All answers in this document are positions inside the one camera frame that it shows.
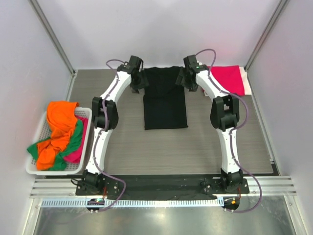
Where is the white slotted cable duct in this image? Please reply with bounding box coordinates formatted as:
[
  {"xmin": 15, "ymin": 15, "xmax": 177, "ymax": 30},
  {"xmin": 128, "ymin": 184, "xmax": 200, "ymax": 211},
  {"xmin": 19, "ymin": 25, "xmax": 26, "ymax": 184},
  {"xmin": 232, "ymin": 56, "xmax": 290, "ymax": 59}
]
[{"xmin": 42, "ymin": 197, "xmax": 224, "ymax": 209}]

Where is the right aluminium frame post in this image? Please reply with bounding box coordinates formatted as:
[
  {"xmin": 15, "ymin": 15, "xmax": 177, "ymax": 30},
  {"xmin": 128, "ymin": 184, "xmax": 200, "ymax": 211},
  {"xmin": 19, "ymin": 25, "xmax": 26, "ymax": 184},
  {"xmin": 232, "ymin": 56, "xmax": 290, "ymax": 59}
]
[{"xmin": 244, "ymin": 0, "xmax": 291, "ymax": 71}]

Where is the white plastic laundry basket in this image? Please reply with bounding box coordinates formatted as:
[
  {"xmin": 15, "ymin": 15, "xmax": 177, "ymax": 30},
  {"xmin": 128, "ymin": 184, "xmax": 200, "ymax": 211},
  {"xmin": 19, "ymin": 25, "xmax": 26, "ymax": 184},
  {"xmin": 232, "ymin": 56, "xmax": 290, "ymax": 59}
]
[{"xmin": 25, "ymin": 107, "xmax": 92, "ymax": 176}]

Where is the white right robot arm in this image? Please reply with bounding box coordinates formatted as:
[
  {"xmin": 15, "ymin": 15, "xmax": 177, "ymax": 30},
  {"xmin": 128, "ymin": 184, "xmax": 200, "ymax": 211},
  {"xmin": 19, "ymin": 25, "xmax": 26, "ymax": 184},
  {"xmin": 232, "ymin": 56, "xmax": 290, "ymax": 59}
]
[{"xmin": 176, "ymin": 55, "xmax": 243, "ymax": 194}]

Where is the orange t-shirt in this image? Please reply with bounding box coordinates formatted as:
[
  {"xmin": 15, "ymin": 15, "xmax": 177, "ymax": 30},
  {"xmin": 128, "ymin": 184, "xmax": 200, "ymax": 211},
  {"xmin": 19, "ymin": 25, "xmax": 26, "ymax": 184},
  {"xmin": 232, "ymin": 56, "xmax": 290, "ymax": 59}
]
[{"xmin": 36, "ymin": 101, "xmax": 79, "ymax": 170}]

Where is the aluminium frame post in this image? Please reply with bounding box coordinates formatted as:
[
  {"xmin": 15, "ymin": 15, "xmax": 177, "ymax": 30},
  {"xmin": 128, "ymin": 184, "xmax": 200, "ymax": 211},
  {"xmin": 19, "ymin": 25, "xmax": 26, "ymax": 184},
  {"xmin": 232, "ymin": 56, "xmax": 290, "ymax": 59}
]
[
  {"xmin": 28, "ymin": 0, "xmax": 77, "ymax": 77},
  {"xmin": 244, "ymin": 0, "xmax": 291, "ymax": 71}
]

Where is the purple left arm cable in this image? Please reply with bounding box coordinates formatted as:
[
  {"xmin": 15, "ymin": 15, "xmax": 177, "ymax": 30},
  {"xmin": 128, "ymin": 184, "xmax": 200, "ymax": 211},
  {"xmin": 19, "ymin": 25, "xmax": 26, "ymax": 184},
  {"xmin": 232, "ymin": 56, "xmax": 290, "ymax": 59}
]
[{"xmin": 97, "ymin": 58, "xmax": 127, "ymax": 212}]

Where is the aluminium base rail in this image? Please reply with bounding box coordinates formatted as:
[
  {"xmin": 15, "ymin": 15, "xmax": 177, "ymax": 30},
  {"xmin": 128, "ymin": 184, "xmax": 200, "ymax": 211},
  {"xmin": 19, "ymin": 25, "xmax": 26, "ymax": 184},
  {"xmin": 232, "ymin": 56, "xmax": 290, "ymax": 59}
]
[{"xmin": 30, "ymin": 176, "xmax": 296, "ymax": 200}]

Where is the folded pink t-shirt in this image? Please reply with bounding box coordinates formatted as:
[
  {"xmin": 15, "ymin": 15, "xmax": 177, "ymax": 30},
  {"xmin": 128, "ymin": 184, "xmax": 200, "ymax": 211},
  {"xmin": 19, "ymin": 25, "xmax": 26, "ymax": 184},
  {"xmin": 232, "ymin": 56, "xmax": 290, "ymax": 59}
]
[{"xmin": 211, "ymin": 65, "xmax": 245, "ymax": 96}]

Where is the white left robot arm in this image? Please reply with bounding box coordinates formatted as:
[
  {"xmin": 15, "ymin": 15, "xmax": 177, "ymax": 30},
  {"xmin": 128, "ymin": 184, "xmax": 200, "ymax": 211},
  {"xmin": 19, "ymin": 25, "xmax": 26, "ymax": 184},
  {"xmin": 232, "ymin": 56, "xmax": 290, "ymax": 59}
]
[{"xmin": 77, "ymin": 55, "xmax": 149, "ymax": 195}]

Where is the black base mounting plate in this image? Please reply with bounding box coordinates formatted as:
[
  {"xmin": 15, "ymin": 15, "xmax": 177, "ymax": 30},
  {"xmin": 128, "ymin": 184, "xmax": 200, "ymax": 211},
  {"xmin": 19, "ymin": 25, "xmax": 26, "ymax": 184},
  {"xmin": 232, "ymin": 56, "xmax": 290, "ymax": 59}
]
[{"xmin": 71, "ymin": 173, "xmax": 250, "ymax": 200}]

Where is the black t-shirt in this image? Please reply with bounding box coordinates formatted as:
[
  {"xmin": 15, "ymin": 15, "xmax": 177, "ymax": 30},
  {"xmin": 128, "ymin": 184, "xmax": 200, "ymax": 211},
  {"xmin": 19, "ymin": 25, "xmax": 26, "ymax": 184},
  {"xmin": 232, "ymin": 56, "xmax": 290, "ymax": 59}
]
[{"xmin": 143, "ymin": 66, "xmax": 188, "ymax": 130}]

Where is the folded white t-shirt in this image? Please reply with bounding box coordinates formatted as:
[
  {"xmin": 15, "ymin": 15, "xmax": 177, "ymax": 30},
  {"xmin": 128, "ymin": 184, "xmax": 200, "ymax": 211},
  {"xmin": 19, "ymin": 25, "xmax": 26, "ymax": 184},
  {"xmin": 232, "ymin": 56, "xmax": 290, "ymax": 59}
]
[{"xmin": 196, "ymin": 67, "xmax": 252, "ymax": 99}]

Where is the pink t-shirt in basket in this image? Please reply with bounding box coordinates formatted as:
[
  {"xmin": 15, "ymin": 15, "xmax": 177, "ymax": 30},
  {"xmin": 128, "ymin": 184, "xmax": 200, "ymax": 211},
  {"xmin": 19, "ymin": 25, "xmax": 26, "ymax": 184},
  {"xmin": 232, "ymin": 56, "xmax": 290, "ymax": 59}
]
[{"xmin": 63, "ymin": 116, "xmax": 88, "ymax": 164}]

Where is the left aluminium frame post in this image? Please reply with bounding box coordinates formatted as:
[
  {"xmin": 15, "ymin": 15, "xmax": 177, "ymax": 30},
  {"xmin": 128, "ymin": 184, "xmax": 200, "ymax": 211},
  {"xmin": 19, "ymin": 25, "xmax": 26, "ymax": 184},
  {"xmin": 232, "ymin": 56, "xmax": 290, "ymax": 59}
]
[{"xmin": 28, "ymin": 0, "xmax": 77, "ymax": 77}]

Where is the green t-shirt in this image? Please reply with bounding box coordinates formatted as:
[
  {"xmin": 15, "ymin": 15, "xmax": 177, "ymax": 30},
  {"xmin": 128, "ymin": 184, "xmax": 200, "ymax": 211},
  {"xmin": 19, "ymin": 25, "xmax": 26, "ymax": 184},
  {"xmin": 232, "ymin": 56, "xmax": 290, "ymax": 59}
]
[{"xmin": 27, "ymin": 118, "xmax": 88, "ymax": 171}]

